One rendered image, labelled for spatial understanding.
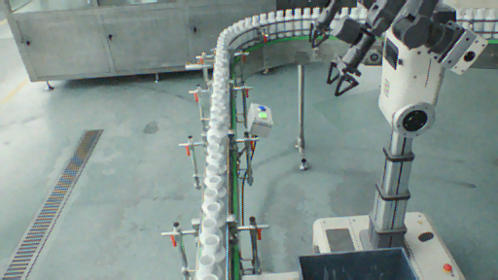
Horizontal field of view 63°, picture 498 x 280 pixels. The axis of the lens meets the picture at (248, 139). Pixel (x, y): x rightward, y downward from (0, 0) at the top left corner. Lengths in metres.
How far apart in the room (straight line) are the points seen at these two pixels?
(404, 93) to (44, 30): 4.02
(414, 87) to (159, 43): 3.43
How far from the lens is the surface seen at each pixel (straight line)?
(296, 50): 2.80
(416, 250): 2.27
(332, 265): 1.28
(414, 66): 1.56
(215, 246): 0.98
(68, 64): 4.97
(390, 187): 1.92
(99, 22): 4.69
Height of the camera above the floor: 1.87
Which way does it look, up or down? 32 degrees down
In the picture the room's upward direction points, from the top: 4 degrees counter-clockwise
